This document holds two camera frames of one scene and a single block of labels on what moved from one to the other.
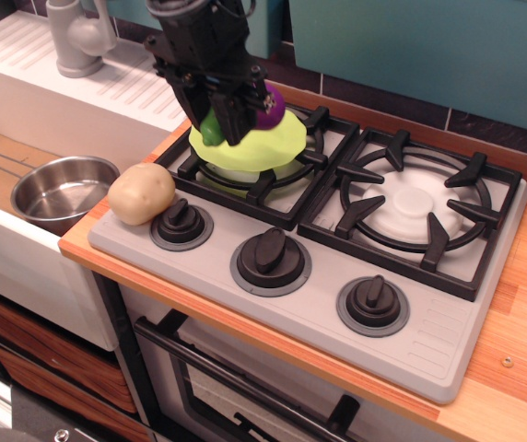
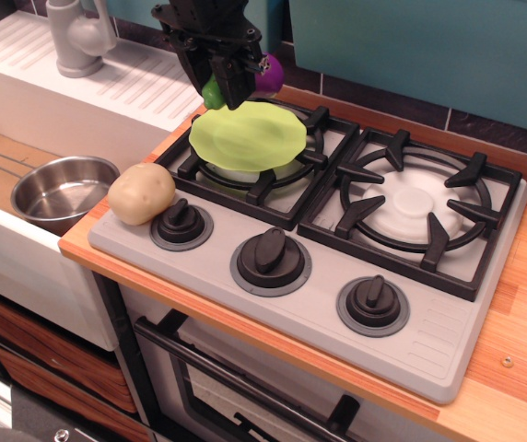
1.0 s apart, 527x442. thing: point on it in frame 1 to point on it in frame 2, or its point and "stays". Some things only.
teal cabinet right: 496,59 stays
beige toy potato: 142,192 stays
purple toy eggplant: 265,120 to 271,79
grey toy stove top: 380,247 stays
